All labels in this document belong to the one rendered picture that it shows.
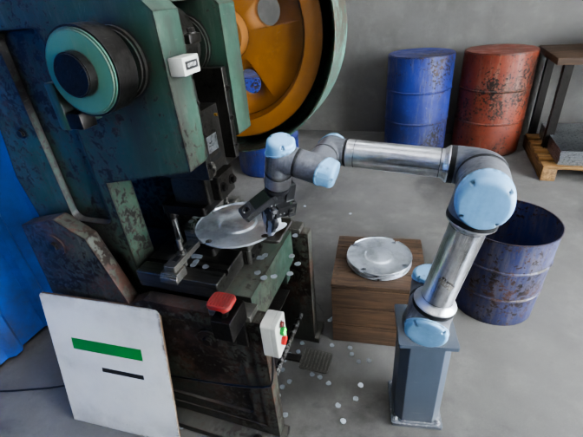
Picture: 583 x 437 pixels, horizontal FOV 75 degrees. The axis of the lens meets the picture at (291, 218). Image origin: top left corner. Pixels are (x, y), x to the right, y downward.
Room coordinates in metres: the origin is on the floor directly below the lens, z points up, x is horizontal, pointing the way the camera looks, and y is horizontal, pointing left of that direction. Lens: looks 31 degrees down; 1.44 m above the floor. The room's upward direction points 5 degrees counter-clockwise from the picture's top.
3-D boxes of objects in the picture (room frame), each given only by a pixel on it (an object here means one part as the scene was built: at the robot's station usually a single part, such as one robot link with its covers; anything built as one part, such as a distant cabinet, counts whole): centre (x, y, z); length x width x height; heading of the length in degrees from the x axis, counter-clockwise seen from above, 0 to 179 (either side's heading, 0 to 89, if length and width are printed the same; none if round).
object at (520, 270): (1.42, -0.99, 0.24); 0.42 x 0.42 x 0.48
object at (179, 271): (0.99, 0.36, 0.76); 0.17 x 0.06 x 0.10; 159
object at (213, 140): (1.13, 0.26, 1.04); 0.17 x 0.15 x 0.30; 69
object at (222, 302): (0.75, 0.21, 0.72); 0.07 x 0.06 x 0.08; 69
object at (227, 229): (1.10, 0.18, 0.78); 0.29 x 0.29 x 0.01
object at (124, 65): (0.92, 0.41, 1.31); 0.22 x 0.12 x 0.22; 69
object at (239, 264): (1.14, 0.30, 0.68); 0.45 x 0.30 x 0.06; 159
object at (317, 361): (1.10, 0.17, 0.14); 0.59 x 0.10 x 0.05; 69
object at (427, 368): (0.88, -0.41, 0.23); 0.19 x 0.19 x 0.45; 79
